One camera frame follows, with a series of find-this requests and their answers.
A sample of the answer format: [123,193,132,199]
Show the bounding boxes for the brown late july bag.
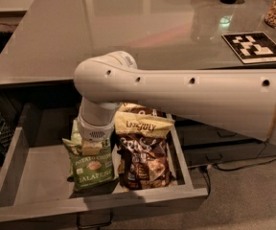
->
[115,110,174,190]
[119,103,164,117]

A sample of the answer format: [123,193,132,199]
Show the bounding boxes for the open grey top drawer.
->
[0,103,208,222]

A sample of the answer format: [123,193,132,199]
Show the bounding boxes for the grey counter cabinet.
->
[0,0,276,154]

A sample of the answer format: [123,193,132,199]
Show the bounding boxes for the black cable on floor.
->
[198,154,276,196]

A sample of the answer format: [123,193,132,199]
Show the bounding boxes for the rear brown Late July bag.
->
[119,103,164,117]

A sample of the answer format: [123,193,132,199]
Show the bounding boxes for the front brown Late July bag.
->
[115,110,174,190]

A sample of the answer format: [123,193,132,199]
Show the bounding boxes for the green jalapeno chip bag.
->
[62,139,115,191]

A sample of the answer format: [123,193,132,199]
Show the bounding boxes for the black white fiducial marker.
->
[222,32,276,64]

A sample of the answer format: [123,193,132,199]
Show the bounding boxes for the black drawer handle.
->
[76,212,113,230]

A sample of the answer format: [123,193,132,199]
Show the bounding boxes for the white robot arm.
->
[74,51,276,146]

